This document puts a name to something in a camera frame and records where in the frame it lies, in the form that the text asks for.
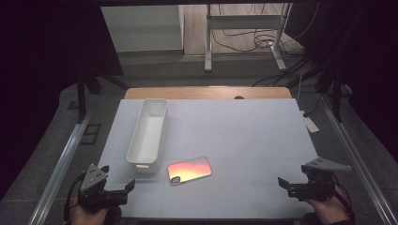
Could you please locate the white metal desk frame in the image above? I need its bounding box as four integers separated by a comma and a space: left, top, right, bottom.
204, 3, 293, 73

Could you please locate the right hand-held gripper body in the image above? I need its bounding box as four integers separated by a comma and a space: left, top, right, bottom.
285, 157, 352, 203

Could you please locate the white board sheet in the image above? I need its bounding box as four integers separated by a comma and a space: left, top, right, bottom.
98, 97, 319, 220

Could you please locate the iridescent phone case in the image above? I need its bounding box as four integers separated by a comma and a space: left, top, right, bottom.
167, 156, 213, 187

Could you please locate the white power strip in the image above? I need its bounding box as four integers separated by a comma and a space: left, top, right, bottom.
298, 109, 320, 134

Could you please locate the white cabinet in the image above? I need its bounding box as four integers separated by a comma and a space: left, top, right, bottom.
100, 4, 185, 53

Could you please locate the white plastic storage bin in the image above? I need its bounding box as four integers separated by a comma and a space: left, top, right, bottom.
126, 97, 169, 174

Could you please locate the thin white cable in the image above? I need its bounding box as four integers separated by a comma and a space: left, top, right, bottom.
297, 72, 305, 101

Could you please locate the person's left hand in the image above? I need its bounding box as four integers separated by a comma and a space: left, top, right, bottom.
70, 197, 111, 225

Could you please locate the aluminium floor rail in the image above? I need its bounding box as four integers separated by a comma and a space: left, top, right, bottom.
35, 112, 92, 225
318, 93, 398, 225

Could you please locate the tangle of black floor cables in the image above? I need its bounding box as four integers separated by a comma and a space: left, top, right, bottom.
210, 3, 306, 55

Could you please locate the wooden table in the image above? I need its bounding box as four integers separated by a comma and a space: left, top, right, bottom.
124, 86, 293, 100

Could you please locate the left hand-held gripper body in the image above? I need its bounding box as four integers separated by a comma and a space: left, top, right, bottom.
78, 163, 128, 214

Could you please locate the person's right hand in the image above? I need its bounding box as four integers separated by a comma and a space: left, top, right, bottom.
304, 185, 350, 224

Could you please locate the black curtain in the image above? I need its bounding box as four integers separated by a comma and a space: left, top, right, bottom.
285, 0, 398, 163
0, 0, 124, 201

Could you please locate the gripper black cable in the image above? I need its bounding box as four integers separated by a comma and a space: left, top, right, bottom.
330, 173, 357, 221
63, 172, 86, 225

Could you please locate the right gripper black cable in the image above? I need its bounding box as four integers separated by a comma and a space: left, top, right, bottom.
330, 173, 357, 221

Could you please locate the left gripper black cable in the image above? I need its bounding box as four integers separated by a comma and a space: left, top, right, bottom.
63, 172, 86, 225

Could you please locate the black metal stand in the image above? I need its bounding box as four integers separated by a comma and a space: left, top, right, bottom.
76, 69, 130, 124
314, 60, 345, 124

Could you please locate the black power strip cable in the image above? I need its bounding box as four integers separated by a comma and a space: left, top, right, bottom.
302, 93, 324, 118

